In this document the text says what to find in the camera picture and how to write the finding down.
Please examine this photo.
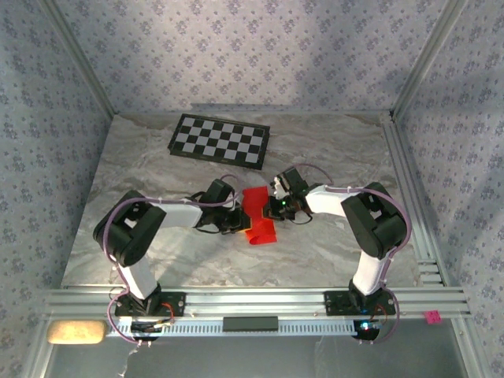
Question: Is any red square paper sheet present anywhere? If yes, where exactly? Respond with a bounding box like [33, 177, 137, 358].
[240, 184, 279, 248]

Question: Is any black and white checkerboard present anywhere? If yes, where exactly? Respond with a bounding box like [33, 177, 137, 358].
[167, 113, 272, 171]

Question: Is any black rectangular bar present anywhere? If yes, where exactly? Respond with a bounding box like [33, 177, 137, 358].
[222, 316, 280, 332]

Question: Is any beige sponge block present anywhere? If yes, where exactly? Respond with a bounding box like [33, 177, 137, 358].
[46, 320, 108, 346]

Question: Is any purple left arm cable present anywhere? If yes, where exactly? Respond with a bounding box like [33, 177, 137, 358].
[106, 174, 242, 347]

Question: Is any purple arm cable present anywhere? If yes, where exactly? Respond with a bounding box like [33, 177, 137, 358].
[293, 163, 413, 347]
[106, 174, 242, 347]

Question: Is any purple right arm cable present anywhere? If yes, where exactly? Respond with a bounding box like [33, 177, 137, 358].
[293, 163, 413, 347]

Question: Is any long aluminium mounting rail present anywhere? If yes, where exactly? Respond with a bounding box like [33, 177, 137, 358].
[38, 287, 473, 320]

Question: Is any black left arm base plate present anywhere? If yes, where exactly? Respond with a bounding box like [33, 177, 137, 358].
[114, 291, 187, 318]

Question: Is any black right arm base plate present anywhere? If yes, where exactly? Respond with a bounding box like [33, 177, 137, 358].
[324, 290, 397, 317]

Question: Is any slotted white cable duct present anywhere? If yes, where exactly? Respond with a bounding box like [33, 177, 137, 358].
[106, 317, 359, 338]

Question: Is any aluminium side rail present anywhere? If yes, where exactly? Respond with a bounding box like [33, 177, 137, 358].
[380, 120, 450, 287]

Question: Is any aluminium frame post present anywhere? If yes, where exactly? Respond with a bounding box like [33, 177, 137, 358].
[391, 0, 469, 119]
[450, 318, 487, 378]
[41, 0, 119, 117]
[23, 321, 60, 378]

